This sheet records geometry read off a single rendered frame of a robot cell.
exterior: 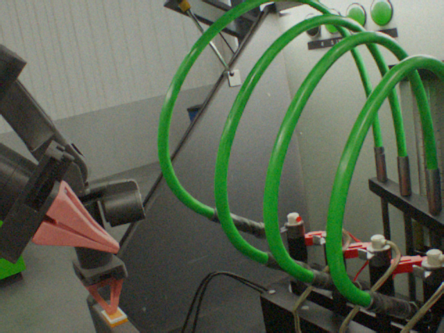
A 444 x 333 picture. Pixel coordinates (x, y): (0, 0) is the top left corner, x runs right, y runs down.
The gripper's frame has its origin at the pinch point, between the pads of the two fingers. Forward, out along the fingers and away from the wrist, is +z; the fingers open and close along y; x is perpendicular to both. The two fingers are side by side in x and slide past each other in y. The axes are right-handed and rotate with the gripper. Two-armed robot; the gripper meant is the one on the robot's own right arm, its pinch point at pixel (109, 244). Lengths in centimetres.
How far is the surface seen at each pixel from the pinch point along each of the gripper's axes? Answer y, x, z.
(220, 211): 7.5, 6.8, 9.9
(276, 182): 12.9, -0.7, 10.2
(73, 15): 101, 675, -82
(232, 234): 5.9, 6.8, 12.6
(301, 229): 10.7, 17.7, 26.3
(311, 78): 23.6, 1.0, 8.3
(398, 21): 49, 25, 26
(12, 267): -132, 322, 14
